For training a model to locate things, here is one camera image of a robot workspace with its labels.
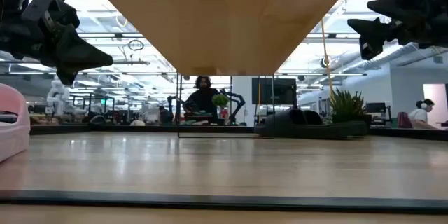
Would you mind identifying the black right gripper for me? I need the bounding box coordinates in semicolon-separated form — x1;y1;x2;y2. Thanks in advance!
347;0;448;61

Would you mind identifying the white humanoid robot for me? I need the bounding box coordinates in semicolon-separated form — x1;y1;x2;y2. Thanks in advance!
46;76;71;116

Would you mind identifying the yellow hanging cable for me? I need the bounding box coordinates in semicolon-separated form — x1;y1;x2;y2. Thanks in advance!
320;19;336;102

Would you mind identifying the person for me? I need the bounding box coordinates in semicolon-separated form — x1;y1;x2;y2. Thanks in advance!
183;75;221;117
159;105;173;125
408;98;437;130

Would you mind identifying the black television screen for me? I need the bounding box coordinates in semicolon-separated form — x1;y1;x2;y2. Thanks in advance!
251;77;298;106

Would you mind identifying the wooden shelf with black frame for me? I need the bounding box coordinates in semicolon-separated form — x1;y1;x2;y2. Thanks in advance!
0;0;448;215

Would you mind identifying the ribbed silver ceiling duct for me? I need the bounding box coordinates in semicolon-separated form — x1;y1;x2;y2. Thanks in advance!
342;41;421;74

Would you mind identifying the black background rig frame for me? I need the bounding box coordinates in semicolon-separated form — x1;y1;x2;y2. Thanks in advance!
71;92;116;115

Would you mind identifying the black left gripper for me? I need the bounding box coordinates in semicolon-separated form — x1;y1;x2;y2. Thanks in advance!
0;0;115;87

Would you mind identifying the small green plant, red pot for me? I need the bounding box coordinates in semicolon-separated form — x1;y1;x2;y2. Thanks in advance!
211;93;230;119

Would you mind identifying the maroon chair back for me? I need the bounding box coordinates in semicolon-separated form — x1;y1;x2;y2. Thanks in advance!
397;111;413;129

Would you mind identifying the spiky plant in black pot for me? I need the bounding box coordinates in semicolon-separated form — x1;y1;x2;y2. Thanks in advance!
328;87;372;127

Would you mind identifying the black hanging cable loop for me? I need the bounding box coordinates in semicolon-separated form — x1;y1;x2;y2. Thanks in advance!
127;38;145;52

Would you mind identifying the black computer monitor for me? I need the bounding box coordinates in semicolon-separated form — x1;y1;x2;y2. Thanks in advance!
365;101;388;115

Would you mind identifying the pink slide sandal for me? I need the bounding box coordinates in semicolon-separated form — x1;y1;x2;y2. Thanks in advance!
0;83;32;164

